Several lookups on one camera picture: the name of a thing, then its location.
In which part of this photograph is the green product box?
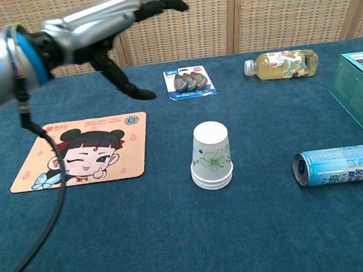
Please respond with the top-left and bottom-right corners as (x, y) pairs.
(324, 51), (363, 137)

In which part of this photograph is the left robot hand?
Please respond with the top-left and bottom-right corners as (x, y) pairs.
(34, 0), (198, 111)

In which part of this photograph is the light blue drink can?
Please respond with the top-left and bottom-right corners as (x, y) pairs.
(291, 144), (363, 189)

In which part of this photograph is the cartoon girl mouse pad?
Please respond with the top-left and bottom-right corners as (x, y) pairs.
(3, 110), (154, 194)

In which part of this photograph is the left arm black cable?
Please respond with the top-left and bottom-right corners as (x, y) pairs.
(0, 70), (78, 272)

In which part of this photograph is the yellow tea bottle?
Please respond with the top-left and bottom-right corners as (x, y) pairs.
(242, 47), (320, 84)

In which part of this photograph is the blue blister pack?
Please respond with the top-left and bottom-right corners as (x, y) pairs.
(162, 63), (218, 102)

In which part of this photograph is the blue table cloth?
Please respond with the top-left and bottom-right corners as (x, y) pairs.
(0, 37), (363, 272)

